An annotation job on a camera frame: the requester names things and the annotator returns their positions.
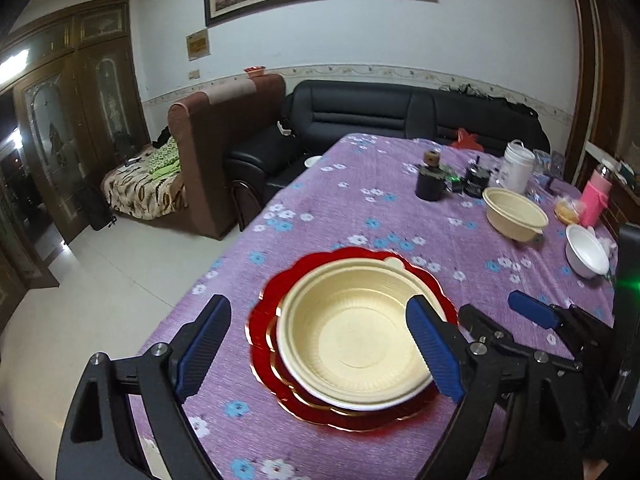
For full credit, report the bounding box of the green cloth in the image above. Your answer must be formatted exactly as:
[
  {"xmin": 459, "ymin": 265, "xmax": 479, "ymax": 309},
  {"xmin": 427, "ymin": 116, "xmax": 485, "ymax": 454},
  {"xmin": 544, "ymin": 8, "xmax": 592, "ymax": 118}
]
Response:
[{"xmin": 149, "ymin": 136, "xmax": 182, "ymax": 179}]

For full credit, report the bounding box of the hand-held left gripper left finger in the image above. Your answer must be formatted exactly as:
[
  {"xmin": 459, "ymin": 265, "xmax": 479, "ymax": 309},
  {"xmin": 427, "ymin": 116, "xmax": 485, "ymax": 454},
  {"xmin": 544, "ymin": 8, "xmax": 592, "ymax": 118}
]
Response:
[{"xmin": 56, "ymin": 294, "xmax": 232, "ymax": 480}]

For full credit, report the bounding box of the wooden cabinet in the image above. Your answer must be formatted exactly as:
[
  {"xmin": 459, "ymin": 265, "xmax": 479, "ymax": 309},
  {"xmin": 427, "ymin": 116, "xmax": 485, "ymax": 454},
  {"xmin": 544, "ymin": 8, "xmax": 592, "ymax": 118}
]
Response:
[{"xmin": 565, "ymin": 0, "xmax": 640, "ymax": 241}]

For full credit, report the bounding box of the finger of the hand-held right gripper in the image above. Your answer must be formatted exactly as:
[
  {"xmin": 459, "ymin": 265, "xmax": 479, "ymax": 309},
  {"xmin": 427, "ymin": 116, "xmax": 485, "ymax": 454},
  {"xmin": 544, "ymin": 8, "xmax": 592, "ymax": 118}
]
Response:
[
  {"xmin": 507, "ymin": 290, "xmax": 619, "ymax": 358},
  {"xmin": 458, "ymin": 304, "xmax": 583, "ymax": 371}
]

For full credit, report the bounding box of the black leather sofa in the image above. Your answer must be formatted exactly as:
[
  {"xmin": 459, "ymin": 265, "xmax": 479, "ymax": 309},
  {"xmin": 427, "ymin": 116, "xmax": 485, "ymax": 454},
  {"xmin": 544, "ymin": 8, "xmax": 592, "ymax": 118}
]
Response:
[{"xmin": 225, "ymin": 79, "xmax": 551, "ymax": 207}]

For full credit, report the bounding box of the purple floral tablecloth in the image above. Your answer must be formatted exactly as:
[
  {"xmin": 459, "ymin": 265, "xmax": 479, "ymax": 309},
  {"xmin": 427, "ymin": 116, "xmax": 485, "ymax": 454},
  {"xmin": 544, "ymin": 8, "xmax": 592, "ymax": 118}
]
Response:
[{"xmin": 120, "ymin": 132, "xmax": 623, "ymax": 480}]

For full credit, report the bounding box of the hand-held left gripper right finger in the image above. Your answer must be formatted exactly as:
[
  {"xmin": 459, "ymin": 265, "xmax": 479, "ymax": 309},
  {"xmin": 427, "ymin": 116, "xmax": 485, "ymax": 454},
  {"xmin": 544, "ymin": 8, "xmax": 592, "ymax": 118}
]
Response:
[{"xmin": 406, "ymin": 296, "xmax": 584, "ymax": 480}]

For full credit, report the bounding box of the white plastic jar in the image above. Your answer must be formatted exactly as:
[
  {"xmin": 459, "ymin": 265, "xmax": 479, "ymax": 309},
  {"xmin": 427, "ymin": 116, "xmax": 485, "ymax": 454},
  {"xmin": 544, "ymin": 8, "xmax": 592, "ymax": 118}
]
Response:
[{"xmin": 498, "ymin": 140, "xmax": 536, "ymax": 194}]

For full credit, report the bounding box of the red bag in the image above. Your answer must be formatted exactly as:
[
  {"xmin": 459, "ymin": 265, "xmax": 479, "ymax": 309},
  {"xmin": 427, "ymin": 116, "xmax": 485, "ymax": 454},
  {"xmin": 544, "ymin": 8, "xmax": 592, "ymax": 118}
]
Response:
[{"xmin": 452, "ymin": 128, "xmax": 485, "ymax": 151}]

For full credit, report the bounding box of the white paper bowl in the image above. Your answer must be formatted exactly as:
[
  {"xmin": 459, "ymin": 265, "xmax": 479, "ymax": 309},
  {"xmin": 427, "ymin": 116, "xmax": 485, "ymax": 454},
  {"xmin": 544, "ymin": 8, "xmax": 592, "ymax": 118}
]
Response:
[{"xmin": 565, "ymin": 224, "xmax": 611, "ymax": 280}]

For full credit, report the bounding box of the wooden wardrobe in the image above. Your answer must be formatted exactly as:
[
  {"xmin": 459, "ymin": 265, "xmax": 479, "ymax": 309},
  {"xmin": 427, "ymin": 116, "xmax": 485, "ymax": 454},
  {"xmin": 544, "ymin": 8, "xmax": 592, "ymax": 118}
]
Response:
[{"xmin": 0, "ymin": 0, "xmax": 152, "ymax": 291}]

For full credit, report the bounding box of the large white foam bowl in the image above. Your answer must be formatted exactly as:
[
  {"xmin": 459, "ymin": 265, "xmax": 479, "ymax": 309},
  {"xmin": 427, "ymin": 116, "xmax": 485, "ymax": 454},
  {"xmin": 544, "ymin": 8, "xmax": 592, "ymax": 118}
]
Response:
[{"xmin": 275, "ymin": 305, "xmax": 437, "ymax": 412}]

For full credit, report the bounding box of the beige plastic bowl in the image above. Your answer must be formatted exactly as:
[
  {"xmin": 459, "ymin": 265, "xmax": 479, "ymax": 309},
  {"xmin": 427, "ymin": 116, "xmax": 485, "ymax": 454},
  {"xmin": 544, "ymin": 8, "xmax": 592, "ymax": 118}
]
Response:
[
  {"xmin": 482, "ymin": 187, "xmax": 550, "ymax": 244},
  {"xmin": 277, "ymin": 255, "xmax": 435, "ymax": 406}
]

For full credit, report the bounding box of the yellow wall plaque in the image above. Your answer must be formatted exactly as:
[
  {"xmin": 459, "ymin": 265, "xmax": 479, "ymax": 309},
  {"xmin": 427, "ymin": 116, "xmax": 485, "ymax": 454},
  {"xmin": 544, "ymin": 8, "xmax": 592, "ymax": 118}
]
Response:
[{"xmin": 186, "ymin": 30, "xmax": 211, "ymax": 62}]

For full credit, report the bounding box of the pink thermos with knit sleeve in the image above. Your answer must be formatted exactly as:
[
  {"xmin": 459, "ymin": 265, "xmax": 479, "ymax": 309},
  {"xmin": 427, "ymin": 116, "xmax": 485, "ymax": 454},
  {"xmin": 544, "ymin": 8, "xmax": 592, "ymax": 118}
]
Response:
[{"xmin": 578, "ymin": 162, "xmax": 614, "ymax": 229}]

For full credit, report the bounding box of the clear bag with food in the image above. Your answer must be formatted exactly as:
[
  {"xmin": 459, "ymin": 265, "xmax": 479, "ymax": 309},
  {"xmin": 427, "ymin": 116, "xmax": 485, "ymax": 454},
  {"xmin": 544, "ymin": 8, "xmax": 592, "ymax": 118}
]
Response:
[{"xmin": 554, "ymin": 197, "xmax": 586, "ymax": 226}]

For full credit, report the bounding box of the cream plastic bowl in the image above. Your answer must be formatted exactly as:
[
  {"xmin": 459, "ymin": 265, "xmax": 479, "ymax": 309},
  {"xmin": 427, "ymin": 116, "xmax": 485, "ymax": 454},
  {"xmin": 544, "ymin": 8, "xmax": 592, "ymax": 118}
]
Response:
[{"xmin": 265, "ymin": 255, "xmax": 448, "ymax": 418}]

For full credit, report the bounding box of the red scalloped plate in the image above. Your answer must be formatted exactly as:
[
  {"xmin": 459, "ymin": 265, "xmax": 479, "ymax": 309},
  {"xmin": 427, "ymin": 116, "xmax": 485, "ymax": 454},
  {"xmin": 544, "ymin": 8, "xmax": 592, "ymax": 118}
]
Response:
[{"xmin": 245, "ymin": 247, "xmax": 459, "ymax": 432}]

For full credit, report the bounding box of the brown armchair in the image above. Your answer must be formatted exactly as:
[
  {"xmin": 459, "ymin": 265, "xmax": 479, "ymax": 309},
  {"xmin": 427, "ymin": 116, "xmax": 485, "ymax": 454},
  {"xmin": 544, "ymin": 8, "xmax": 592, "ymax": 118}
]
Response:
[{"xmin": 167, "ymin": 73, "xmax": 287, "ymax": 240}]

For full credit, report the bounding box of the leaf patterned blanket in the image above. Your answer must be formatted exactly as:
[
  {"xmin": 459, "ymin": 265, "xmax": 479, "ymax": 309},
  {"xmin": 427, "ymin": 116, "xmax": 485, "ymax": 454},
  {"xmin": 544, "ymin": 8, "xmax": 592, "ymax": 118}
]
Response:
[{"xmin": 101, "ymin": 140, "xmax": 189, "ymax": 222}]

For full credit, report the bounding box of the black bottle with wooden cap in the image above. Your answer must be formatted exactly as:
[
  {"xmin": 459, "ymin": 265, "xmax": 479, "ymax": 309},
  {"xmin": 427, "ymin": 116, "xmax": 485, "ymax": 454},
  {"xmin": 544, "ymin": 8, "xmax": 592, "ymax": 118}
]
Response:
[{"xmin": 415, "ymin": 150, "xmax": 447, "ymax": 201}]

